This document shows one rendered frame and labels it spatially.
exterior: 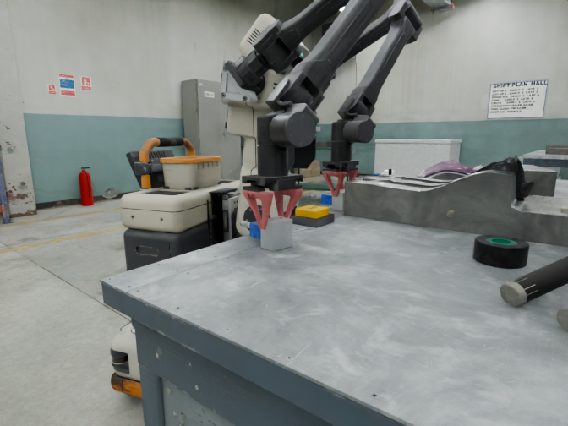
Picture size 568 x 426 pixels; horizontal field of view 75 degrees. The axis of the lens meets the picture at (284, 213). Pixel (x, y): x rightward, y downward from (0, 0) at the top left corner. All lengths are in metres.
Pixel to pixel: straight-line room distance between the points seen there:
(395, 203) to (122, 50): 6.08
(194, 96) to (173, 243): 5.62
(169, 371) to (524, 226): 0.71
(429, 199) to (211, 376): 0.63
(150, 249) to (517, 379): 1.16
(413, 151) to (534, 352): 7.46
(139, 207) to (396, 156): 6.99
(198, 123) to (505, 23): 5.86
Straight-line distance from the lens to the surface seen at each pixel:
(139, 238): 1.37
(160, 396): 0.63
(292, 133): 0.60
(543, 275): 0.58
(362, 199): 0.97
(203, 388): 0.52
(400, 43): 1.25
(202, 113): 6.77
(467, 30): 8.72
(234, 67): 1.14
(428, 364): 0.40
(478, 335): 0.46
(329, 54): 0.74
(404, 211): 0.94
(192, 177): 1.40
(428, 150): 7.76
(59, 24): 6.40
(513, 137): 8.30
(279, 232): 0.68
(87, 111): 6.33
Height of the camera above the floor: 1.01
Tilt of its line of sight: 12 degrees down
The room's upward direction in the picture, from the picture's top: straight up
